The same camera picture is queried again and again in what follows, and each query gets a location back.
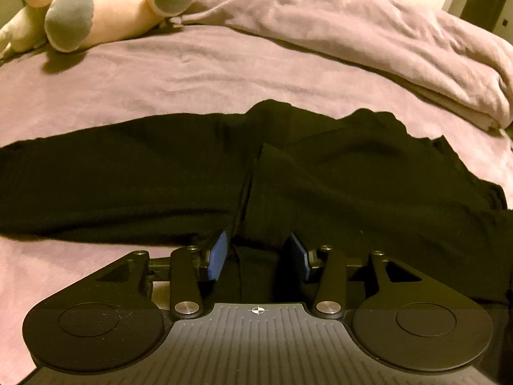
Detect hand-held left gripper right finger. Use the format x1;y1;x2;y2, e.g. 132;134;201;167
283;233;417;319

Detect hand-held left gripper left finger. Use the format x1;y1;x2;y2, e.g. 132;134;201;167
95;230;230;318

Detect black pants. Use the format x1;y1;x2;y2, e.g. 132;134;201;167
0;99;513;309

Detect purple bed sheet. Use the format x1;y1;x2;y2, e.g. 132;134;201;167
0;19;513;370

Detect purple comforter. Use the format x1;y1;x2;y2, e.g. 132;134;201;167
160;0;513;132

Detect pink plush toy grey feet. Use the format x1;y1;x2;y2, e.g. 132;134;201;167
23;0;199;54

